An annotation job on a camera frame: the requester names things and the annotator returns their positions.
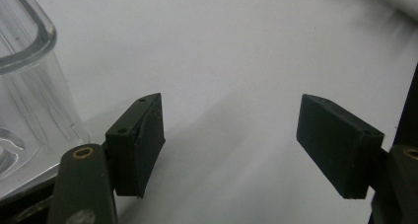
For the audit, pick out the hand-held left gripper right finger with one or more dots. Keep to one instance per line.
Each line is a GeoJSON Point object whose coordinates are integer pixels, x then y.
{"type": "Point", "coordinates": [335, 145]}

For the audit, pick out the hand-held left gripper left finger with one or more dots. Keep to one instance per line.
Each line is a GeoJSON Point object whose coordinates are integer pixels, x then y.
{"type": "Point", "coordinates": [136, 151]}

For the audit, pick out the clear plastic container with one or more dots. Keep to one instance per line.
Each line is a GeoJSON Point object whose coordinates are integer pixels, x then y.
{"type": "Point", "coordinates": [29, 102]}

